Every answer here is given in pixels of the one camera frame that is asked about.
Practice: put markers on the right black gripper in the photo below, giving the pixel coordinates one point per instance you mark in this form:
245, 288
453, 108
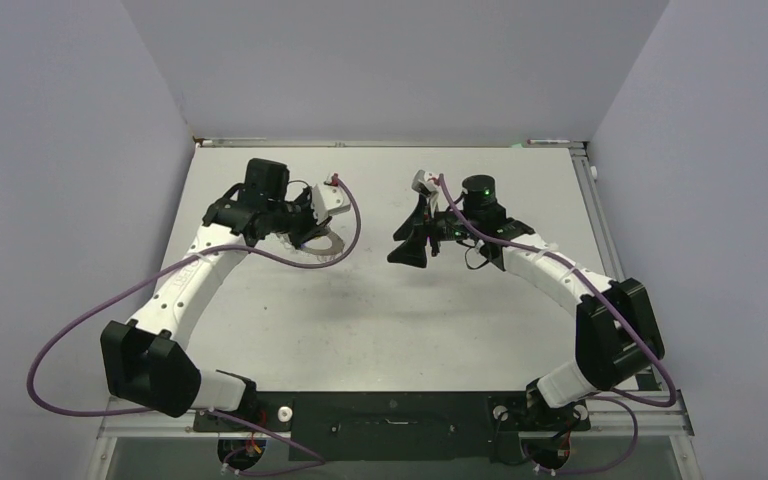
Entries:
413, 251

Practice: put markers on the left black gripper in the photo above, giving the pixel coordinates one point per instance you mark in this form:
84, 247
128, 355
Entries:
312, 229

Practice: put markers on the large metal ring disc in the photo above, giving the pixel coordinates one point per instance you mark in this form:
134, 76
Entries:
319, 250

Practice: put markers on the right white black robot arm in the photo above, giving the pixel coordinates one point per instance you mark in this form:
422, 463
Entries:
616, 333

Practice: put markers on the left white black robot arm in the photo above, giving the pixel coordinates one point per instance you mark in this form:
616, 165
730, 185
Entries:
145, 358

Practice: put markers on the red white marker pen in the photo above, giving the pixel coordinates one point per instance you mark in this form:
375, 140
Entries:
548, 142

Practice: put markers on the aluminium rail back edge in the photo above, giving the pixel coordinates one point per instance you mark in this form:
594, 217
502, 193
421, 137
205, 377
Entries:
273, 143

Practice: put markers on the aluminium frame rail right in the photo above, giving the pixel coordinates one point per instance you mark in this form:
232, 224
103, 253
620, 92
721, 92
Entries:
606, 247

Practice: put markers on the aluminium frame rail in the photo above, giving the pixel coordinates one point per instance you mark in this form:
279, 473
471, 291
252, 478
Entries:
606, 247
606, 419

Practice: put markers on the aluminium frame rail front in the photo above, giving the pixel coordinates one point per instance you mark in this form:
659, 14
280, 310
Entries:
606, 419

